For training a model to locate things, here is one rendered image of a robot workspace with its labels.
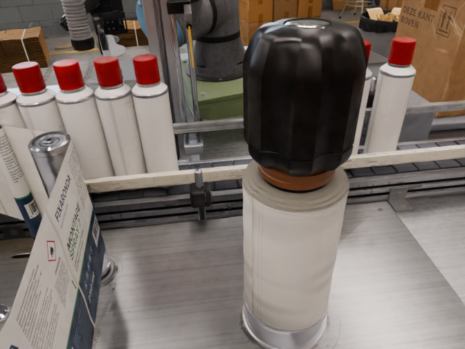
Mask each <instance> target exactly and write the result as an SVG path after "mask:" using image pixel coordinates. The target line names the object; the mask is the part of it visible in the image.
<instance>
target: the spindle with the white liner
mask: <svg viewBox="0 0 465 349"><path fill-rule="evenodd" d="M366 70H367V51H366V48H365V43H364V41H363V37H362V35H361V33H360V31H359V30H358V29H357V28H356V27H355V26H353V25H351V24H348V23H345V22H341V21H334V20H331V19H326V18H318V17H314V18H288V19H281V20H278V21H276V22H271V23H267V24H264V25H262V26H260V27H259V28H258V29H257V30H256V31H255V33H254V34H253V36H252V38H251V40H250V42H249V45H248V47H247V49H246V52H245V55H244V61H243V94H244V138H245V141H246V142H247V144H248V152H249V154H250V156H251V157H252V158H253V160H252V161H251V162H250V163H249V164H248V166H247V167H246V169H245V171H244V173H243V176H242V186H243V226H244V305H243V320H244V325H245V327H246V329H247V331H248V333H249V334H250V336H252V338H253V339H254V340H255V341H256V342H258V344H260V345H261V346H263V347H265V348H267V349H310V348H311V347H313V346H314V345H316V344H317V342H319V340H320V339H321V337H322V336H323V334H324V332H325V328H326V324H327V311H328V307H329V293H330V289H331V279H332V274H333V271H334V266H335V262H336V255H337V250H338V242H339V239H340V233H341V229H342V226H343V217H344V211H345V204H346V201H347V196H348V192H349V179H348V177H347V175H346V173H345V171H344V170H343V169H342V168H341V165H342V164H344V163H345V162H346V161H347V160H348V159H349V157H350V156H351V155H352V150H353V144H354V139H355V135H356V128H357V124H358V116H359V112H360V108H361V100H362V97H363V90H364V85H365V76H366Z"/></svg>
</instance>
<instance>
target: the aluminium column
mask: <svg viewBox="0 0 465 349"><path fill-rule="evenodd" d="M142 3H143V12H144V16H145V25H146V29H147V38H148V43H149V52H150V54H152V55H155V56H156V57H157V61H158V70H159V75H160V78H161V80H160V81H161V82H163V83H164V84H165V71H164V65H163V54H162V48H161V36H160V30H159V25H158V14H157V8H156V0H142ZM159 6H160V12H161V22H162V29H163V40H164V46H165V57H166V64H167V76H168V84H169V90H170V102H171V108H172V117H173V121H174V123H182V119H181V108H180V102H179V90H178V84H177V79H176V67H175V61H174V50H173V43H172V33H171V26H170V16H169V15H168V13H167V0H159ZM176 137H177V141H178V148H179V160H178V162H185V161H190V160H189V155H185V151H184V136H183V133H181V134H176Z"/></svg>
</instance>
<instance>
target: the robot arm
mask: <svg viewBox="0 0 465 349"><path fill-rule="evenodd" d="M83 2H84V3H83V4H84V5H85V7H84V8H86V10H85V11H86V15H87V14H88V13H89V12H90V14H91V18H92V22H93V27H94V30H95V33H96V35H97V38H98V44H99V47H100V53H101V54H102V55H103V56H114V57H120V56H121V55H124V54H125V53H126V49H125V47H124V46H121V45H119V44H117V43H118V42H119V37H116V36H113V35H120V34H122V33H128V29H127V22H126V17H125V12H124V10H123V6H122V0H83ZM190 4H191V12H192V21H191V22H192V39H193V40H196V43H195V47H194V63H195V71H196V74H197V75H200V76H203V77H207V78H224V77H229V76H232V75H237V74H239V73H241V72H243V61H244V55H245V49H244V45H243V44H242V41H241V37H240V24H239V0H190ZM136 14H137V18H138V23H139V24H140V27H141V29H142V31H143V32H144V34H145V36H146V37H147V29H146V25H145V16H144V12H143V3H142V0H138V2H137V5H136ZM123 18H124V19H125V25H126V28H125V25H124V22H123ZM66 20H67V19H66V16H65V15H63V16H62V18H61V19H60V26H61V27H62V28H63V29H64V30H65V31H69V26H68V25H67V24H68V23H67V22H66ZM176 24H177V31H178V38H179V47H182V45H184V44H187V40H186V33H185V19H184V14H177V15H176ZM112 34H113V35H112Z"/></svg>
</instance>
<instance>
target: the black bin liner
mask: <svg viewBox="0 0 465 349"><path fill-rule="evenodd" d="M382 11H383V14H384V15H385V14H388V13H389V12H390V13H391V12H392V10H382ZM397 25H398V21H379V20H374V19H370V16H369V13H368V12H364V13H363V14H361V18H360V21H359V26H358V27H359V28H360V29H363V30H364V31H365V32H366V31H367V32H375V33H387V32H396V29H397Z"/></svg>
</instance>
